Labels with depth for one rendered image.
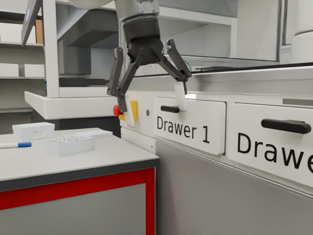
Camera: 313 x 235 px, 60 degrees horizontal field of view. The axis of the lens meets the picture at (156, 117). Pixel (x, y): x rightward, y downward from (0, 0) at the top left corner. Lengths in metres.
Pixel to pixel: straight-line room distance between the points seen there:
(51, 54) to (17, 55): 3.45
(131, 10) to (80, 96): 0.89
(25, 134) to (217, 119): 0.75
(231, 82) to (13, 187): 0.53
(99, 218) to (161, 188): 0.20
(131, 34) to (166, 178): 0.43
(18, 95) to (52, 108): 3.44
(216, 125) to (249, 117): 0.09
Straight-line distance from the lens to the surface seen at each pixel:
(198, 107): 0.62
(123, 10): 0.57
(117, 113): 0.94
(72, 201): 0.75
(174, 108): 0.63
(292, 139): 0.46
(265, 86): 0.50
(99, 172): 0.73
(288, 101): 0.48
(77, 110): 1.40
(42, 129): 1.13
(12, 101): 4.81
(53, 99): 1.38
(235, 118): 0.53
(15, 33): 4.39
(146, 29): 0.57
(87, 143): 0.88
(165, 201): 0.84
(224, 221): 0.64
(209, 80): 0.61
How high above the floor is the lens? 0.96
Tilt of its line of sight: 7 degrees down
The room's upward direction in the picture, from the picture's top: straight up
